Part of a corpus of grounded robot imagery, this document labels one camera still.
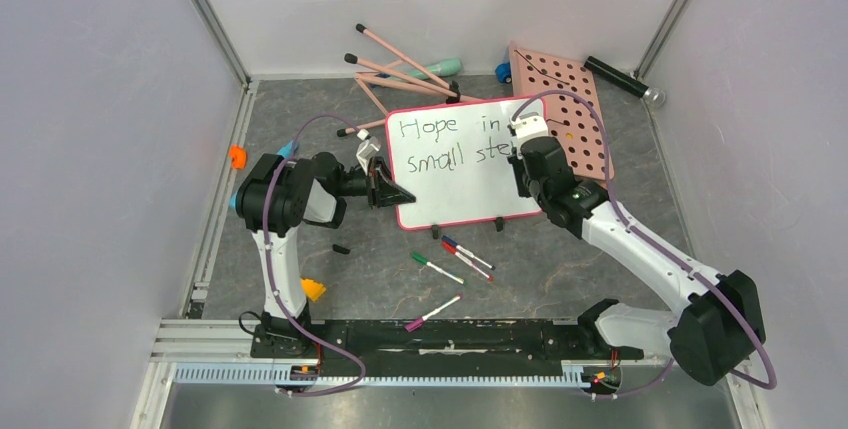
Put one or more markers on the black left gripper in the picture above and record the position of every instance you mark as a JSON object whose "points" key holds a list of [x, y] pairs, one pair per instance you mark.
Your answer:
{"points": [[382, 189]]}

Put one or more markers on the blue toy marker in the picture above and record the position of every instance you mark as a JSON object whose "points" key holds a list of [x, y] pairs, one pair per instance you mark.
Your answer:
{"points": [[287, 150]]}

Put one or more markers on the pink easel legs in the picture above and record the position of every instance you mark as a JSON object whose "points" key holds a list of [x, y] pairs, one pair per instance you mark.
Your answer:
{"points": [[392, 76]]}

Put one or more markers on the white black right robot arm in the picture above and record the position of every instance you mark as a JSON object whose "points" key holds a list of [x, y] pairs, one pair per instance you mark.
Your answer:
{"points": [[712, 321]]}

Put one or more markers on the red whiteboard marker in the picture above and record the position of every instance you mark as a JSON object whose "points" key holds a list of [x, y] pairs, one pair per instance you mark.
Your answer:
{"points": [[467, 261]]}

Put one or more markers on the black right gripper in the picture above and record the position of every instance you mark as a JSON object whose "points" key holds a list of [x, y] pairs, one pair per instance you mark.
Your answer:
{"points": [[530, 150]]}

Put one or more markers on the purple whiteboard marker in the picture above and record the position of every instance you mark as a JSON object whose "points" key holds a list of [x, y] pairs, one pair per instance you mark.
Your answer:
{"points": [[420, 321]]}

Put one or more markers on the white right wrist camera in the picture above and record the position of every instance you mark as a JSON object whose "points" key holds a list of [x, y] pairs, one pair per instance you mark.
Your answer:
{"points": [[528, 127]]}

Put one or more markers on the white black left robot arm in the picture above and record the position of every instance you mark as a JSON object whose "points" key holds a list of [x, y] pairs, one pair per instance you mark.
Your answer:
{"points": [[279, 195]]}

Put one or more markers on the blue whiteboard marker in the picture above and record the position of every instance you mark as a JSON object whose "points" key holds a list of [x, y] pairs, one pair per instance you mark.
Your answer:
{"points": [[466, 252]]}

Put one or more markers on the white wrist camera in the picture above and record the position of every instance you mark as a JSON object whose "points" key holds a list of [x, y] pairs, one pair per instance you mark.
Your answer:
{"points": [[528, 127], [368, 148]]}

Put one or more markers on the pink perforated board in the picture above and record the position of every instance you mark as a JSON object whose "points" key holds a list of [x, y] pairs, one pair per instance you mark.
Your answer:
{"points": [[566, 115]]}

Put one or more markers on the orange plastic piece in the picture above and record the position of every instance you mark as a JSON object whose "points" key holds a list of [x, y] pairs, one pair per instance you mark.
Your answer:
{"points": [[238, 157]]}

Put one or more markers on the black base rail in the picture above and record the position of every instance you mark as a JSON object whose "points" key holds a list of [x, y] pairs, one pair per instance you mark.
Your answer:
{"points": [[440, 348]]}

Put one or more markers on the black flashlight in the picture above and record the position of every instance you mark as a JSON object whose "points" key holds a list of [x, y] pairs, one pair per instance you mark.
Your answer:
{"points": [[652, 96]]}

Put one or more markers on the pink framed whiteboard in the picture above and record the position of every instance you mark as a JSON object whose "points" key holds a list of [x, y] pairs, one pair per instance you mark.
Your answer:
{"points": [[454, 160]]}

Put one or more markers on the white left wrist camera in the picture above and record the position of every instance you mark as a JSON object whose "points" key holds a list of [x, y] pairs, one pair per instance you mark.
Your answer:
{"points": [[368, 148]]}

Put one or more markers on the yellow orange wedge block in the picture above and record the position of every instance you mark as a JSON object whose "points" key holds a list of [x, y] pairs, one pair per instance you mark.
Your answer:
{"points": [[313, 289]]}

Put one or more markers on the green whiteboard marker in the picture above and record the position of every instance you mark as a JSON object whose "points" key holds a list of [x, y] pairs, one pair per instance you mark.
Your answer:
{"points": [[426, 262]]}

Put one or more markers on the teal green toy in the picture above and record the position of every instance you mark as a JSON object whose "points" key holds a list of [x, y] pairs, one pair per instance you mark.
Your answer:
{"points": [[439, 72]]}

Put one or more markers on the black marker cap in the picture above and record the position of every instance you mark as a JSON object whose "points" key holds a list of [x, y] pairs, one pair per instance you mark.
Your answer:
{"points": [[341, 249]]}

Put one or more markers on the blue toy car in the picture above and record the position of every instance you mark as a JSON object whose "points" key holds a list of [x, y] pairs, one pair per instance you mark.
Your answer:
{"points": [[503, 73]]}

